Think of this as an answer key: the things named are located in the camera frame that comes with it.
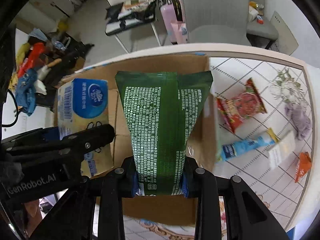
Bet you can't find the blue tube packet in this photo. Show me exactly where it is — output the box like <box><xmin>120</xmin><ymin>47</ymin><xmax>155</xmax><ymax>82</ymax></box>
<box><xmin>219</xmin><ymin>128</ymin><xmax>278</xmax><ymax>161</ymax></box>

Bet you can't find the red snack packet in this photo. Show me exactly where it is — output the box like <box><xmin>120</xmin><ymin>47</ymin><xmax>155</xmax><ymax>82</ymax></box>
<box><xmin>216</xmin><ymin>78</ymin><xmax>267</xmax><ymax>133</ymax></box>

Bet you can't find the green wipes pack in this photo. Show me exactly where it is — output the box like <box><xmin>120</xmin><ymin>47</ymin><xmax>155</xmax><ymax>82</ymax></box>
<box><xmin>115</xmin><ymin>71</ymin><xmax>213</xmax><ymax>196</ymax></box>

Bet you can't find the white cigarette carton box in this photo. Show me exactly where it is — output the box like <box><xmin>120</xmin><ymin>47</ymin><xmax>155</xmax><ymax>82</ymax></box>
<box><xmin>268</xmin><ymin>131</ymin><xmax>296</xmax><ymax>170</ymax></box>

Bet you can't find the orange snack packet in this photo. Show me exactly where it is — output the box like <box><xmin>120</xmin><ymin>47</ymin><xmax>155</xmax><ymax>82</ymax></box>
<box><xmin>295</xmin><ymin>152</ymin><xmax>312</xmax><ymax>183</ymax></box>

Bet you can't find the purple plush toy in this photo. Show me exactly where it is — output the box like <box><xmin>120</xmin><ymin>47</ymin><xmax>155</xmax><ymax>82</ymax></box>
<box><xmin>285</xmin><ymin>103</ymin><xmax>312</xmax><ymax>140</ymax></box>

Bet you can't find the blue yellow tissue pack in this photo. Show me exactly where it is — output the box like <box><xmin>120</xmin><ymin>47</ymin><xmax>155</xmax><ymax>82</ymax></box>
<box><xmin>57</xmin><ymin>78</ymin><xmax>113</xmax><ymax>178</ymax></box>

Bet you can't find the pile of colourful clothes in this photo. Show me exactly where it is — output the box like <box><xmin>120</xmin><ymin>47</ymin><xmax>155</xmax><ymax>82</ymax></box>
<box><xmin>9</xmin><ymin>28</ymin><xmax>62</xmax><ymax>116</ymax></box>

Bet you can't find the patterned table mat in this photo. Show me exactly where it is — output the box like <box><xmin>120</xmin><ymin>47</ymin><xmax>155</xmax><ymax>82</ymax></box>
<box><xmin>122</xmin><ymin>52</ymin><xmax>316</xmax><ymax>240</ymax></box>

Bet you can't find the pink paper bag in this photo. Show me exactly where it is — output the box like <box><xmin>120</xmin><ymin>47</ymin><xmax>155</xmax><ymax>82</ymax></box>
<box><xmin>171</xmin><ymin>22</ymin><xmax>188</xmax><ymax>44</ymax></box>

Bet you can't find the front grey chair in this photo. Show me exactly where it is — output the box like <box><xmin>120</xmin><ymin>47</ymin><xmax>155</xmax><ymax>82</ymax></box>
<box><xmin>182</xmin><ymin>0</ymin><xmax>251</xmax><ymax>46</ymax></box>

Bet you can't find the pink suitcase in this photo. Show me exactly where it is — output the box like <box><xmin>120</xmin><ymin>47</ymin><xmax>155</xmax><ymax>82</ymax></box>
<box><xmin>158</xmin><ymin>0</ymin><xmax>185</xmax><ymax>44</ymax></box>

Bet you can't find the white padded chair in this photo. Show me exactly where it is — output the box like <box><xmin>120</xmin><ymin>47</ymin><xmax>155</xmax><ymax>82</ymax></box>
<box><xmin>105</xmin><ymin>0</ymin><xmax>162</xmax><ymax>53</ymax></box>

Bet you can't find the white board against wall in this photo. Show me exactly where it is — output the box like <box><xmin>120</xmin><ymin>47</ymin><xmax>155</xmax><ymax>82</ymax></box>
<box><xmin>270</xmin><ymin>11</ymin><xmax>299</xmax><ymax>55</ymax></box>

